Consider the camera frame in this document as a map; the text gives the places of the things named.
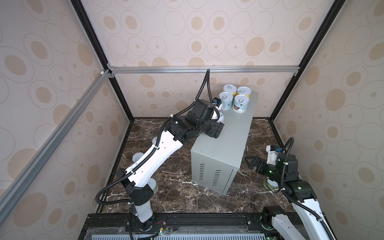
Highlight pink label can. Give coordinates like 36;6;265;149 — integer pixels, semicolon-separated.
217;112;225;123

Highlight light blue label can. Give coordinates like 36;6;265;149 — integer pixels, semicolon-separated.
219;92;234;111

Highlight teal label can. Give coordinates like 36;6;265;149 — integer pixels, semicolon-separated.
233;95;250;114

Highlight yellow orange label can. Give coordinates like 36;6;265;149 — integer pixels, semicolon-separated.
237;87;252;98

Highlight brown label can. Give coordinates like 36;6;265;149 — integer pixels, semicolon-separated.
152;137;158;145

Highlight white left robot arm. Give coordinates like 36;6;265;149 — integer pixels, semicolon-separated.
117;98;224;225

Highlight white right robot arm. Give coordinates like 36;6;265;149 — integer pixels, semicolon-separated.
245;153;335;240

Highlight green label can right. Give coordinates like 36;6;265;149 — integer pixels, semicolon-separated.
263;178;279;192

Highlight green label can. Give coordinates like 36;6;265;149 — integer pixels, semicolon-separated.
263;178;279;192
148;178;159;194

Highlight grey metal cabinet box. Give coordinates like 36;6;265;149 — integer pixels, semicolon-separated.
191;92;259;195

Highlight silver aluminium crossbar back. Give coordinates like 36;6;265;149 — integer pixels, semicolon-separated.
111;66;300;74

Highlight green label can left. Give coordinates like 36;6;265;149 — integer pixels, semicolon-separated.
148;178;159;194

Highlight orange fruit label can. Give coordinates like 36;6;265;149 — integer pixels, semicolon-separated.
132;152;144;163

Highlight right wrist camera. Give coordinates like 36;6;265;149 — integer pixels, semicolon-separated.
266;145;282;166

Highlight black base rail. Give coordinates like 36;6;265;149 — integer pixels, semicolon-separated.
78;211;337;240

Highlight black corner frame post left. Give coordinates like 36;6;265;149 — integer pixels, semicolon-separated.
70;0;135;122

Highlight black corner frame post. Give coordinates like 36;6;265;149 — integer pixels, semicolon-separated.
270;0;346;123
70;0;135;122

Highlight black corner frame post right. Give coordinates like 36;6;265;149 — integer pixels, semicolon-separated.
270;0;346;123

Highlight silver aluminium rail left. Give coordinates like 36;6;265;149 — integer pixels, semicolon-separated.
1;69;111;224

